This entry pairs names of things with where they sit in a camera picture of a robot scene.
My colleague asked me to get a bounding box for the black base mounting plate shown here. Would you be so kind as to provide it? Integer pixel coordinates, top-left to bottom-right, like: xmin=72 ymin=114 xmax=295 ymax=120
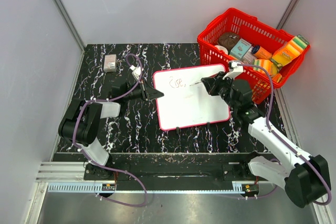
xmin=84 ymin=153 xmax=256 ymax=191

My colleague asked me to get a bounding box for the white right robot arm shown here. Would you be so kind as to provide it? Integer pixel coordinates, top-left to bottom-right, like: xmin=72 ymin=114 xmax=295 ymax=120
xmin=201 ymin=72 xmax=332 ymax=208

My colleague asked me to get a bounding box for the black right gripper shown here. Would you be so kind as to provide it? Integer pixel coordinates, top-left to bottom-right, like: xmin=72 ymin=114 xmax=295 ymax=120
xmin=202 ymin=72 xmax=238 ymax=111

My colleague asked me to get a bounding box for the white tape roll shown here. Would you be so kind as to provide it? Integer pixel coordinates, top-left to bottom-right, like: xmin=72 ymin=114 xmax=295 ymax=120
xmin=215 ymin=45 xmax=228 ymax=54

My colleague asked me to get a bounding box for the teal white carton box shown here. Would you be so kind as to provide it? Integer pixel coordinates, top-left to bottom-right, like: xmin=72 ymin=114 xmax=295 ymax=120
xmin=230 ymin=38 xmax=255 ymax=64

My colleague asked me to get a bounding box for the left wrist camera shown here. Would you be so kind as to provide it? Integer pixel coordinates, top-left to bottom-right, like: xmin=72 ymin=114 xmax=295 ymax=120
xmin=130 ymin=65 xmax=143 ymax=81

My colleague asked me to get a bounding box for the white slotted cable duct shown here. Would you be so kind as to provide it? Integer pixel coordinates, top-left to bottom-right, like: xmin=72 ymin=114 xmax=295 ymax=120
xmin=48 ymin=182 xmax=116 ymax=193

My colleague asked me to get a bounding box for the orange cylindrical can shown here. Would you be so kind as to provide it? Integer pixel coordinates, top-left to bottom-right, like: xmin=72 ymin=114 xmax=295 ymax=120
xmin=251 ymin=45 xmax=272 ymax=60

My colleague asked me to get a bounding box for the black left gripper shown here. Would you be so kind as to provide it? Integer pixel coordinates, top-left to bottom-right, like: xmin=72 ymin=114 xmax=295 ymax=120
xmin=123 ymin=79 xmax=164 ymax=102

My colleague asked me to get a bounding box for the red plastic basket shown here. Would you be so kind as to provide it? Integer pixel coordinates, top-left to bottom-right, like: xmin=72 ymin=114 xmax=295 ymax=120
xmin=197 ymin=8 xmax=310 ymax=104

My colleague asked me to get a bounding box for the small pink white box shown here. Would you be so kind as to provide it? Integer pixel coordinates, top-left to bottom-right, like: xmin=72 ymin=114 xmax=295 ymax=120
xmin=103 ymin=54 xmax=117 ymax=72

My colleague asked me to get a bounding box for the yellow sponge pack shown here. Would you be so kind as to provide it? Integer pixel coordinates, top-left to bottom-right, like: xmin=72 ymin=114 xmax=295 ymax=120
xmin=270 ymin=35 xmax=309 ymax=68

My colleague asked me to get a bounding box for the pink framed whiteboard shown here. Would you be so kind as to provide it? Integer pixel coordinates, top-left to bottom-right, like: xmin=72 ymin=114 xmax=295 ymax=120
xmin=153 ymin=64 xmax=230 ymax=131

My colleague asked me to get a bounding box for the striped sponge stack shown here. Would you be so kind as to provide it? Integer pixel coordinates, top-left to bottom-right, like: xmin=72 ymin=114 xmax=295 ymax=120
xmin=253 ymin=59 xmax=279 ymax=77

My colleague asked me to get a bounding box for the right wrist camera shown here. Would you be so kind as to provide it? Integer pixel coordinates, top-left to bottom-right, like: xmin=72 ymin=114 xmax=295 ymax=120
xmin=223 ymin=60 xmax=244 ymax=80

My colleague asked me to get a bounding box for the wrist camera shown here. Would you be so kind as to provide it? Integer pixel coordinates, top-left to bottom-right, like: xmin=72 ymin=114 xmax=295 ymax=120
xmin=130 ymin=65 xmax=143 ymax=81
xmin=223 ymin=60 xmax=244 ymax=80

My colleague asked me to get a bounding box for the brown round bread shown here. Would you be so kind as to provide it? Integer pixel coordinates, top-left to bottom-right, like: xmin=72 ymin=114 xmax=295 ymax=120
xmin=217 ymin=32 xmax=240 ymax=50

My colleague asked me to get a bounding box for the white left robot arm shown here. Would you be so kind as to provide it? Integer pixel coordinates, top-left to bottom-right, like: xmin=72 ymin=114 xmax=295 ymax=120
xmin=58 ymin=80 xmax=164 ymax=180

